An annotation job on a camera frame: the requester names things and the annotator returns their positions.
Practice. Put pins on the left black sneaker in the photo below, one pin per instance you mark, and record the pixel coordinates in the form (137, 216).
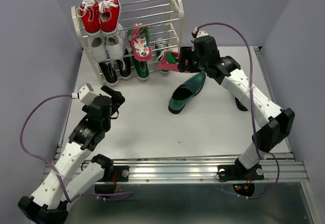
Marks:
(109, 73)

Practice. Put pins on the right red sneaker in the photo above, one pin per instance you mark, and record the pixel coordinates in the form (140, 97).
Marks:
(109, 16)

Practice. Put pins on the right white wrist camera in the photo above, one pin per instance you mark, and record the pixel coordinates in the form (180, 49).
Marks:
(197, 33)

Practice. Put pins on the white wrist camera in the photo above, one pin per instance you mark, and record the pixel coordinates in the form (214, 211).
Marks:
(197, 33)
(86, 94)

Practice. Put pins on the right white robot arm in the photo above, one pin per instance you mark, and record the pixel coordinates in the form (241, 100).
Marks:
(275, 122)

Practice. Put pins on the left red sneaker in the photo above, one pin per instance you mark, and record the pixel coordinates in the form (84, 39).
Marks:
(88, 11)

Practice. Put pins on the left dark green loafer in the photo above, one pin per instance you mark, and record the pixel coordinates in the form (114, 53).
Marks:
(185, 92)

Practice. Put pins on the green sneaker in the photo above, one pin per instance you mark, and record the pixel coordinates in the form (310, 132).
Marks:
(141, 69)
(161, 46)

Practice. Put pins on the right dark green loafer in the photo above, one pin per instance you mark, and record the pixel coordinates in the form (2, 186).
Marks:
(240, 106)

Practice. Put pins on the left white sneaker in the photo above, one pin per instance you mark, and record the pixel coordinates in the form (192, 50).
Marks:
(98, 49)

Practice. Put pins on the dark green loafer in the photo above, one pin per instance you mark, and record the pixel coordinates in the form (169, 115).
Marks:
(240, 106)
(185, 92)

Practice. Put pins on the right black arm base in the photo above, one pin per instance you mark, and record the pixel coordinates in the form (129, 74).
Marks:
(243, 178)

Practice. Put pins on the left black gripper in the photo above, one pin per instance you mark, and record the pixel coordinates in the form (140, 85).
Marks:
(108, 90)

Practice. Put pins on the right black sneaker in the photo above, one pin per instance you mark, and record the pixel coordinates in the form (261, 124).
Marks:
(124, 65)

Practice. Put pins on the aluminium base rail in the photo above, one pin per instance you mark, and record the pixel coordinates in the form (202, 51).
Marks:
(194, 170)

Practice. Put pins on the right white sneaker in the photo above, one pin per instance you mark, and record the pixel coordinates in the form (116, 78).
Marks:
(115, 44)

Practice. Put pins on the pink flip-flop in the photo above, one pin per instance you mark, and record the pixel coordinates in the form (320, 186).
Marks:
(139, 38)
(169, 62)

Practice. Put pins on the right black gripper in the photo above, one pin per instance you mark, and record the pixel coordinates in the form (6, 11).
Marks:
(186, 53)

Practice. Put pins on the white sneaker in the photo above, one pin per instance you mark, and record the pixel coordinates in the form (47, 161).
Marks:
(115, 44)
(98, 49)

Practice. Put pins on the red sneaker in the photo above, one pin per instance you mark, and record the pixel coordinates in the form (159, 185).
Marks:
(109, 16)
(88, 11)

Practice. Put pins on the cream metal shoe rack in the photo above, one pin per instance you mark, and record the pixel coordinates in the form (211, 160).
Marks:
(164, 19)

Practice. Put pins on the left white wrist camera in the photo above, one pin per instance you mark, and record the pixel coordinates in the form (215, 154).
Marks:
(86, 94)

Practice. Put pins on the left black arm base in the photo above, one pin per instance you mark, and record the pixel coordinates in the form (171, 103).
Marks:
(111, 176)

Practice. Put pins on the black sneaker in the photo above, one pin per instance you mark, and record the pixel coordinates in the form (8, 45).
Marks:
(109, 73)
(124, 65)

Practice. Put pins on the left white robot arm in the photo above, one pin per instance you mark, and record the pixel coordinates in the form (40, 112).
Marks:
(62, 186)

